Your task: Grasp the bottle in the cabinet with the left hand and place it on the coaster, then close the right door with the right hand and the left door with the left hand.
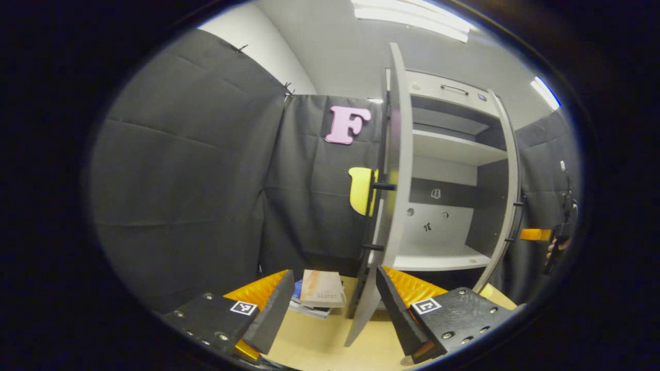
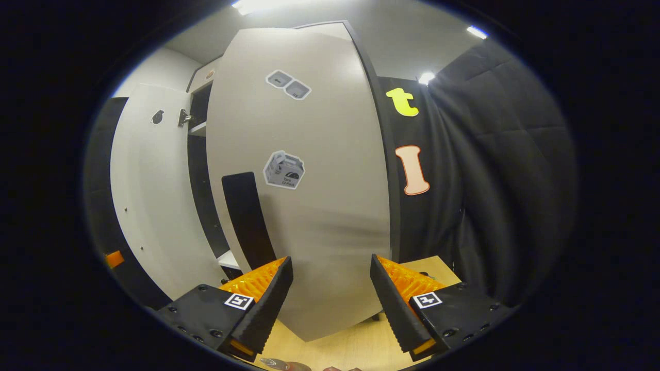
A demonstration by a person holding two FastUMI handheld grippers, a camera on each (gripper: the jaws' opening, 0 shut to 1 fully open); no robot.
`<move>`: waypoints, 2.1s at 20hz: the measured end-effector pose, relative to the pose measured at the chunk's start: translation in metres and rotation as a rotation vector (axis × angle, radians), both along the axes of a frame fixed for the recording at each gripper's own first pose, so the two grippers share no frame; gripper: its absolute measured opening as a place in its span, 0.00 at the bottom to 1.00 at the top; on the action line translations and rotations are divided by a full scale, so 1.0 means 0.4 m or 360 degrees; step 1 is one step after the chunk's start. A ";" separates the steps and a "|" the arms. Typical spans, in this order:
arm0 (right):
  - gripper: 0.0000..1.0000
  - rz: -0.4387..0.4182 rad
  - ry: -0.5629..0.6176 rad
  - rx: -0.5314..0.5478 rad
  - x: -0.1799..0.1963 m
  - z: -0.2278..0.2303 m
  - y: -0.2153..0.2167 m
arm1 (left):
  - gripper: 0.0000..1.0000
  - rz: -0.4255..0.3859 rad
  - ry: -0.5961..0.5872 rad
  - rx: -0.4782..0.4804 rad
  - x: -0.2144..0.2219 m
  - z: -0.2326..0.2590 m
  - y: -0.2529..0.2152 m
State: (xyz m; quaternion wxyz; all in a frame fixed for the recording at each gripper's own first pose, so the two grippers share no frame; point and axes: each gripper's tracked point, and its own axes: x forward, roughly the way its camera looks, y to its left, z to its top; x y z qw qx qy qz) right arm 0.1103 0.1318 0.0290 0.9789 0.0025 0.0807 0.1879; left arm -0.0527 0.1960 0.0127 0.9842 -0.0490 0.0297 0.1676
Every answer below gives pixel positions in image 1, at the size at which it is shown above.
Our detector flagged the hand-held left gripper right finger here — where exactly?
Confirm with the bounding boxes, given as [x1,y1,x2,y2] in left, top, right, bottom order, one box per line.
[375,265,527,365]

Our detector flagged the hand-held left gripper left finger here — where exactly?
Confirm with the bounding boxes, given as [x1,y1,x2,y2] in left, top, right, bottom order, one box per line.
[161,269,296,362]

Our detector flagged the white cabinet door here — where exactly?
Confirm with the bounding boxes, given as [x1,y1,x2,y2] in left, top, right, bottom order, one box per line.
[344,42,415,347]
[471,89,522,294]

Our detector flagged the white and grey cabinet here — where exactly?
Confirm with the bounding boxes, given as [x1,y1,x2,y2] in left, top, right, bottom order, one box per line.
[384,67,517,290]

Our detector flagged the white book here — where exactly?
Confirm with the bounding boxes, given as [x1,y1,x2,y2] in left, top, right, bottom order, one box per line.
[289,299,332,320]

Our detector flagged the beige book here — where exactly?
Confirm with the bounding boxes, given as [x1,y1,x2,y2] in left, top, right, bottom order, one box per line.
[300,269,348,309]

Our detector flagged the small ceiling light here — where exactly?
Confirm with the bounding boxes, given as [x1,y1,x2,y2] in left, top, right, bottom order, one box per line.
[531,76,562,110]

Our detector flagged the black backdrop cloth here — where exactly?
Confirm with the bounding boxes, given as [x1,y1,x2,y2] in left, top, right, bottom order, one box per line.
[90,28,582,315]

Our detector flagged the large ceiling light panel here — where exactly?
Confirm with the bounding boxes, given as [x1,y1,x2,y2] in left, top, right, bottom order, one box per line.
[352,0,476,43]

